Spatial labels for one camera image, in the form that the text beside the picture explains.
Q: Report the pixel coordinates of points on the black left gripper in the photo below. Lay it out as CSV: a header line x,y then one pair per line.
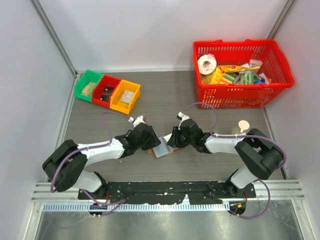
x,y
154,141

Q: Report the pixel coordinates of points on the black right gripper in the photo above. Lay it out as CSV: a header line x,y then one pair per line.
x,y
174,140

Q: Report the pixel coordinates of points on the brown leather card holder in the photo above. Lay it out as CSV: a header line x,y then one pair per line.
x,y
163,149

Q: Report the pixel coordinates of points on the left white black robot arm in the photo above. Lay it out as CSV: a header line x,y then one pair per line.
x,y
65,167

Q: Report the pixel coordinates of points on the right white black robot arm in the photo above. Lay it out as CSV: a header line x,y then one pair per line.
x,y
261,155

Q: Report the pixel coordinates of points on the silver card in yellow bin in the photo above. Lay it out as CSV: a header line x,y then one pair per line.
x,y
127,96

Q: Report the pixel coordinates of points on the black cards in red bin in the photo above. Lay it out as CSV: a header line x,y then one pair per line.
x,y
105,96

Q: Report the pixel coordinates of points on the gold cards in green bin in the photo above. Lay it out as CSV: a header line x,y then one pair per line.
x,y
87,90

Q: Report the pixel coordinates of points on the yellow plastic bin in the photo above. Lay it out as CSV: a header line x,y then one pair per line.
x,y
117,105

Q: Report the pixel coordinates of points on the green bottle white cap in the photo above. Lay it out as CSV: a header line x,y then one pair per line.
x,y
241,128

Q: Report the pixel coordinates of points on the red plastic bin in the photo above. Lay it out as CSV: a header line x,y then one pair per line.
x,y
106,81

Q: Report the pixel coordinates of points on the yellow snack packets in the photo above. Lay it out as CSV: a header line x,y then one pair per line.
x,y
222,75

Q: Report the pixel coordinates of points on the white tape roll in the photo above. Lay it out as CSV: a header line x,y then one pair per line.
x,y
207,64

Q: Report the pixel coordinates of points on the green plastic bin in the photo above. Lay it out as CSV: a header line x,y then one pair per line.
x,y
88,76

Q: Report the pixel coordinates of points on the green white package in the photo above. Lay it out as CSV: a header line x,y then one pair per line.
x,y
246,78

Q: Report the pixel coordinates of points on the red shopping basket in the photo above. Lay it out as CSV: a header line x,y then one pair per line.
x,y
274,65

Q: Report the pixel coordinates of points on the blue white package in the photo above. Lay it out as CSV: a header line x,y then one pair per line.
x,y
262,78

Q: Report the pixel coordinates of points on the white pink box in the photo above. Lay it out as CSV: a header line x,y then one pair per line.
x,y
253,64

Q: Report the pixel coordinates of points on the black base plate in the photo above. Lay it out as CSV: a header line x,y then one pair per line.
x,y
172,192

